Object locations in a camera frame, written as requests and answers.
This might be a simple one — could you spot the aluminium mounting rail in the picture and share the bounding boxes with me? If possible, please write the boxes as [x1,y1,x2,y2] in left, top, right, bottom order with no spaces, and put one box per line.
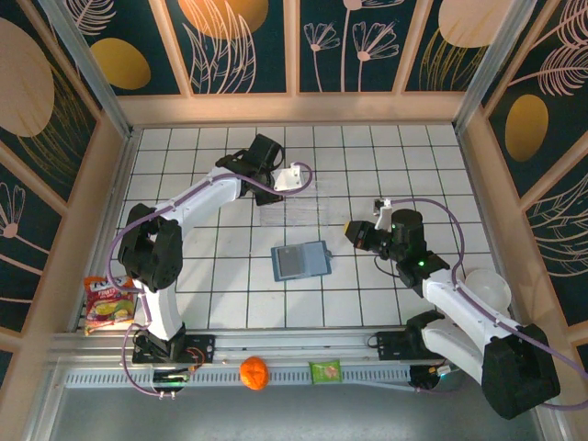
[48,324,546,368]

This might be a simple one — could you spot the purple cable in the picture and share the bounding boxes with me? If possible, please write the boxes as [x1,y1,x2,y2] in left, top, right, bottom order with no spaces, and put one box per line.
[388,197,588,411]
[106,161,314,397]

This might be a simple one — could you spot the orange candy bag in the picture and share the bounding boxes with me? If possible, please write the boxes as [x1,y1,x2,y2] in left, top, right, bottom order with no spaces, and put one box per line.
[83,274,137,337]

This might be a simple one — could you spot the clear acrylic tray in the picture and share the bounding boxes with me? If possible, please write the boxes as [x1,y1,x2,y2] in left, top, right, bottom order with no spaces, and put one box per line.
[256,176,333,229]

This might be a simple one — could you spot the orange mandarin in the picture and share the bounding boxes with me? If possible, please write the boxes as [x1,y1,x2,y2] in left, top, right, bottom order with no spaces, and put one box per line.
[239,356,270,392]

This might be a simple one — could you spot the blue card holder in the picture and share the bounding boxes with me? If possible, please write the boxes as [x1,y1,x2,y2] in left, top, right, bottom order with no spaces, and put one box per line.
[270,240,334,283]

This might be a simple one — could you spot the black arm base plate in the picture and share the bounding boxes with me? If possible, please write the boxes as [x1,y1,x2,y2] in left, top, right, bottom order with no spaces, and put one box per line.
[131,334,217,366]
[367,330,442,363]

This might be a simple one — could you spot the aluminium frame post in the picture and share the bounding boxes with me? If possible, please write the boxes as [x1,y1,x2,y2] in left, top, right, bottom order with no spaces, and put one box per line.
[36,0,139,139]
[452,0,541,132]

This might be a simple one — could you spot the green snack packet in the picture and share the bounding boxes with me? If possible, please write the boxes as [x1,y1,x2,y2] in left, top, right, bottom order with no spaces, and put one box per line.
[308,358,344,386]

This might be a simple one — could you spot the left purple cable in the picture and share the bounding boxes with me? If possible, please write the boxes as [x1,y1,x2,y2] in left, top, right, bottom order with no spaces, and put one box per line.
[106,161,314,397]

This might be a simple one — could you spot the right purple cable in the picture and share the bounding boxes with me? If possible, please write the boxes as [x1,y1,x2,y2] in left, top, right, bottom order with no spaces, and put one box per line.
[388,197,588,411]

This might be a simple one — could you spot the white bowl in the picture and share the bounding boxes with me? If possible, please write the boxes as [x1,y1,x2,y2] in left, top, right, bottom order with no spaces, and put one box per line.
[463,268,512,319]

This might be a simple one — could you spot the grey slotted cable duct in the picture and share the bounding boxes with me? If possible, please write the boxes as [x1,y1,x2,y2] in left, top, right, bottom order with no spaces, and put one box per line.
[63,367,414,392]

